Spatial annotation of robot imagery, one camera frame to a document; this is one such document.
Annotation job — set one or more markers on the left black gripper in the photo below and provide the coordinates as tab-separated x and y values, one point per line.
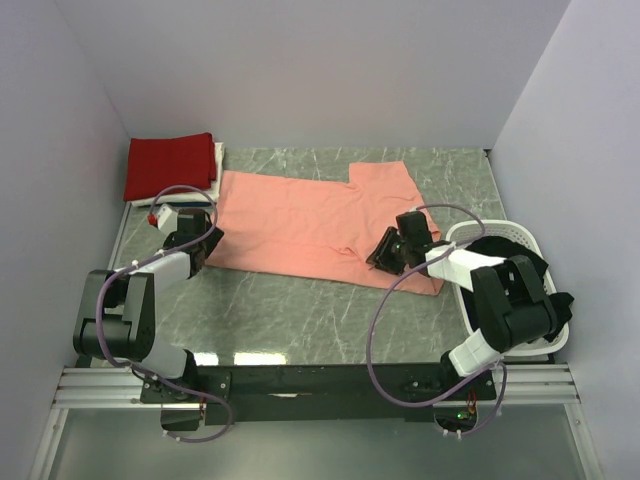
212	240

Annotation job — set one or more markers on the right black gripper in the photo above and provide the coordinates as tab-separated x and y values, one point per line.
380	256

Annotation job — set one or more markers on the pink t-shirt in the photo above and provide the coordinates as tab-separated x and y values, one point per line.
312	229

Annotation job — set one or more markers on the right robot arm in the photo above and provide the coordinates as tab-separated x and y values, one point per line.
510	302

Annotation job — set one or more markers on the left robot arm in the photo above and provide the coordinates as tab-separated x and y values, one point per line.
118	307

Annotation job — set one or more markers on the folded blue t-shirt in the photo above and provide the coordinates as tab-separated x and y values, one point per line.
172	203

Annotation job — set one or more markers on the folded white t-shirt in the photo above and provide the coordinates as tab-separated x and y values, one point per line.
212	192

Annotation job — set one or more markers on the folded red t-shirt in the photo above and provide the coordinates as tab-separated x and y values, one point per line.
155	164

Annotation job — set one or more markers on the black t-shirt in basket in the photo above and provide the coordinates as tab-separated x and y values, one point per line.
502	245

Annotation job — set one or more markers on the black base beam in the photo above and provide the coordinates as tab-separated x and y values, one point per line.
310	392

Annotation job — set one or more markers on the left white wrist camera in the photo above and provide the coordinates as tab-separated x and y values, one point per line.
164	219

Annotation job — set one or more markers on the aluminium frame rail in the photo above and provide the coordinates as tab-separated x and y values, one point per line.
82	388

